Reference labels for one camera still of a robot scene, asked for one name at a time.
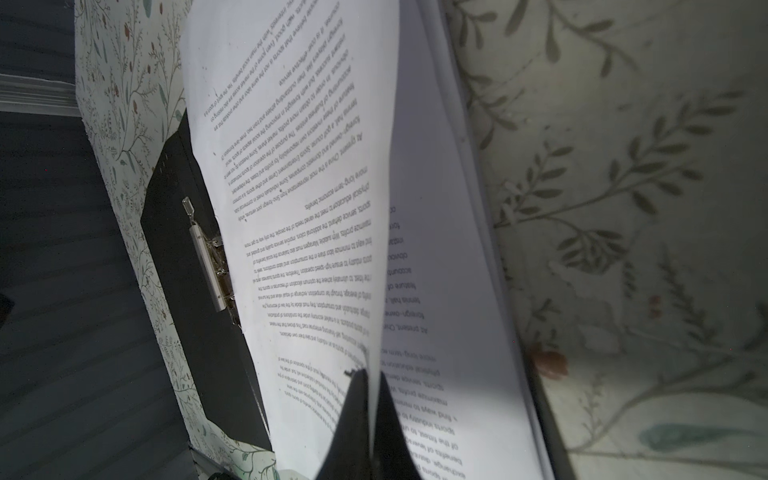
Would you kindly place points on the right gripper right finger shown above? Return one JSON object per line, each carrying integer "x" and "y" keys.
{"x": 391, "y": 456}

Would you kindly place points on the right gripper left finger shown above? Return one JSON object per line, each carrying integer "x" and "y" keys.
{"x": 347, "y": 457}

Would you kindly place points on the printed paper sheet back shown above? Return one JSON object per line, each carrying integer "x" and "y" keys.
{"x": 450, "y": 352}

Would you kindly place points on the printed paper sheet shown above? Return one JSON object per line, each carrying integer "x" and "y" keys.
{"x": 291, "y": 109}
{"x": 450, "y": 352}

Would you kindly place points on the orange folder black inside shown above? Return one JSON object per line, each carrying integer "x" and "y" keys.
{"x": 198, "y": 300}

